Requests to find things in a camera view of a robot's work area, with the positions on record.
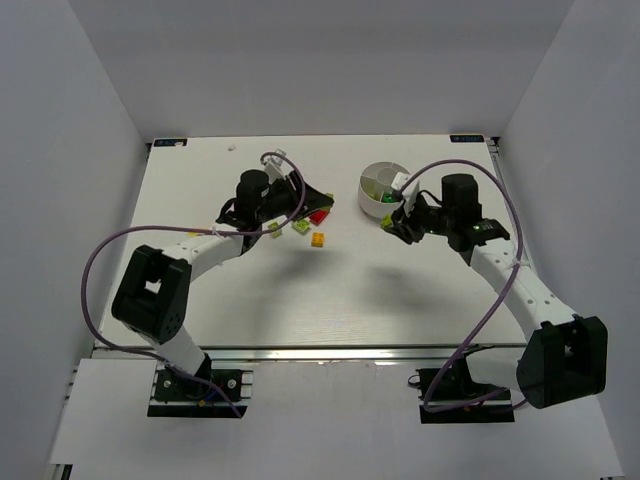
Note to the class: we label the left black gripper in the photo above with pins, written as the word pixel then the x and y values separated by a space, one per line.
pixel 295 195

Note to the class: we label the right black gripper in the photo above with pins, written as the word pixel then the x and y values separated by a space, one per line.
pixel 413 223

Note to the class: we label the lime green lego block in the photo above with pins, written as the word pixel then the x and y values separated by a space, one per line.
pixel 386 222

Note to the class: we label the light green long lego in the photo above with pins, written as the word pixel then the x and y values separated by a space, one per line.
pixel 301 226

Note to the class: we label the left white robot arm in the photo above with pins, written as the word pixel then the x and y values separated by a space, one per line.
pixel 152 297

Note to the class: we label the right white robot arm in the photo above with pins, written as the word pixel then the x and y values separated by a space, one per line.
pixel 565 356

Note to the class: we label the red square lego brick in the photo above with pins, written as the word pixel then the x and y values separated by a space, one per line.
pixel 318 217

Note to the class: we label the orange square lego brick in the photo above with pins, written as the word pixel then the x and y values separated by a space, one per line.
pixel 318 240

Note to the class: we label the light green small lego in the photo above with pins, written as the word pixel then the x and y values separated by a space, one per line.
pixel 275 230

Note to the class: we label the white round divided container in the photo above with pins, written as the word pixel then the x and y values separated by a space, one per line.
pixel 381 175

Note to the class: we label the right blue corner sticker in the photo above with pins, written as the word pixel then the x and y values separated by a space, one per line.
pixel 467 138

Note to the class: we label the blue corner sticker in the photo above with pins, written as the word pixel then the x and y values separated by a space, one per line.
pixel 467 138
pixel 170 142

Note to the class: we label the left blue corner sticker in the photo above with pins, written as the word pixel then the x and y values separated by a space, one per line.
pixel 170 142

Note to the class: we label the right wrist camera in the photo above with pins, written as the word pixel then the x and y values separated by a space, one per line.
pixel 405 190

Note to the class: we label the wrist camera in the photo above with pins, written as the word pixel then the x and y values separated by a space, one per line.
pixel 272 164
pixel 405 190

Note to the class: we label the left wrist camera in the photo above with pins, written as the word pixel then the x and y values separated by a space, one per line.
pixel 272 164

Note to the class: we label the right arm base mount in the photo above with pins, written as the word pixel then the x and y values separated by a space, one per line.
pixel 457 387

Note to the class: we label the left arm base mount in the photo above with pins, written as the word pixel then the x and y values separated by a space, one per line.
pixel 174 397

